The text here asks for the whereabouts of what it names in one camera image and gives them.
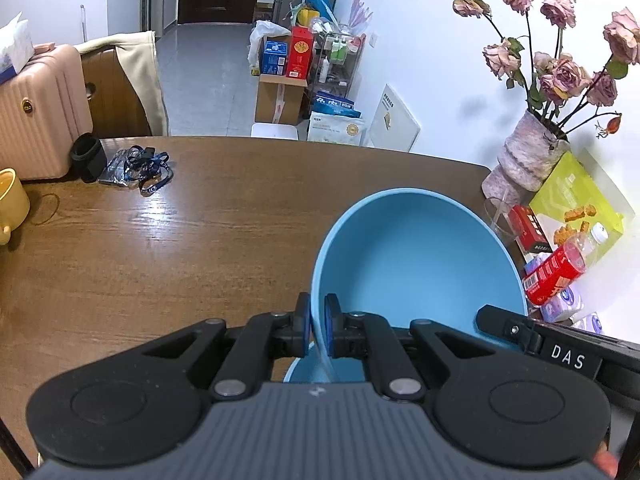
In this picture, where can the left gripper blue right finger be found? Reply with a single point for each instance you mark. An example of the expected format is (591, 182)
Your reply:
(369, 338)

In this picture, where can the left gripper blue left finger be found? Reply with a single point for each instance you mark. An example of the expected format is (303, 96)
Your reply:
(248, 352)

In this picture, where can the blue bowl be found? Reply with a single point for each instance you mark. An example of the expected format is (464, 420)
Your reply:
(317, 368)
(408, 253)

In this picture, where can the person's right hand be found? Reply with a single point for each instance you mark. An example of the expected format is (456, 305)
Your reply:
(606, 462)

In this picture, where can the purple tissue pack near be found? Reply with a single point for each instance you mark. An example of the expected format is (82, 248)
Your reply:
(587, 322)

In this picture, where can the purple tissue pack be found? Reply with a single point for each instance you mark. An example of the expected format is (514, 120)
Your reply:
(560, 307)
(587, 322)

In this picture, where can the purple tissue pack far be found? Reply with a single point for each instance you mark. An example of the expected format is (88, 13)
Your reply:
(560, 307)

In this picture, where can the red flat box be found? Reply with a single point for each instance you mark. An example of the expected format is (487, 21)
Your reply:
(529, 234)

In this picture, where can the clear drinking glass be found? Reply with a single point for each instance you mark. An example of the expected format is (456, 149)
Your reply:
(496, 216)

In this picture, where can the white green bag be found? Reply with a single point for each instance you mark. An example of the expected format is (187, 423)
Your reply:
(335, 129)

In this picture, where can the pink textured vase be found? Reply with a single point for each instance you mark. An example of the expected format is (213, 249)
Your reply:
(525, 161)

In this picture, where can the brown cardboard box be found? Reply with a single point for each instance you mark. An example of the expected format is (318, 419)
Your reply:
(279, 99)

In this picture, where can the black round pouch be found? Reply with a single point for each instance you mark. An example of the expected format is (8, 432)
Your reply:
(88, 157)

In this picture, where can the dried pink flowers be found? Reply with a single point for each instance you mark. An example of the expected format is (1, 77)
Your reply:
(561, 94)

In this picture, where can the yellow ceramic mug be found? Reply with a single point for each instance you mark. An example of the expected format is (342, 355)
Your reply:
(14, 204)

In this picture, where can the red gift box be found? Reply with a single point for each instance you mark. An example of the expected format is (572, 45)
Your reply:
(300, 52)

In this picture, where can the blue carton box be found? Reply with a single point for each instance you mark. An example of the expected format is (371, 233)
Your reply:
(274, 57)

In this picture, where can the wooden chair with beige cloth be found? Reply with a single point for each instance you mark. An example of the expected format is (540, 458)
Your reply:
(122, 80)

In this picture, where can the white plastic bag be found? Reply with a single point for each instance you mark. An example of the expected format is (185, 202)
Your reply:
(262, 31)

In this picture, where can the pink ribbed suitcase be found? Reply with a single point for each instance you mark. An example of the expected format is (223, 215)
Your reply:
(44, 110)

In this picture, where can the white blue tissue pack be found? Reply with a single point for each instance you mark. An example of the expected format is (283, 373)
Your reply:
(16, 48)

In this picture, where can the wire storage rack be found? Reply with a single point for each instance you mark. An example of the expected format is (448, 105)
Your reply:
(336, 58)

